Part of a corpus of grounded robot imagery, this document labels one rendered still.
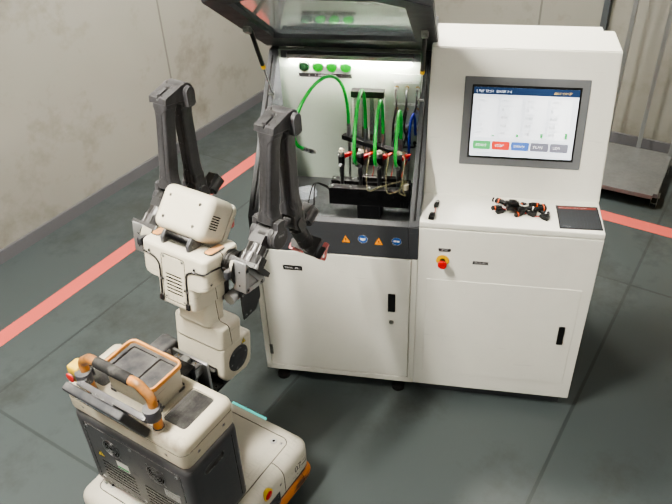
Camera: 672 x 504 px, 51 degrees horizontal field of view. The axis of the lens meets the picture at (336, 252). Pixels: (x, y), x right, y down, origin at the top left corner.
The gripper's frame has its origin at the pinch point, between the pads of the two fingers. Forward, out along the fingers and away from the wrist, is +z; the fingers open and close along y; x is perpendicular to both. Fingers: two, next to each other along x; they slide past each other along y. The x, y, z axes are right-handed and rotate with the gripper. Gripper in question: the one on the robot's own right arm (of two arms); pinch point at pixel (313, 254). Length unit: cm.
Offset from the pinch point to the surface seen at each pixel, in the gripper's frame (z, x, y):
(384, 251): 31.3, -23.1, -10.4
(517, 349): 84, -21, -64
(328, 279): 42.5, -7.2, 11.7
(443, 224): 22, -38, -32
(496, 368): 94, -13, -57
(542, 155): 22, -80, -56
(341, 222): 17.1, -23.2, 5.8
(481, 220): 25, -46, -44
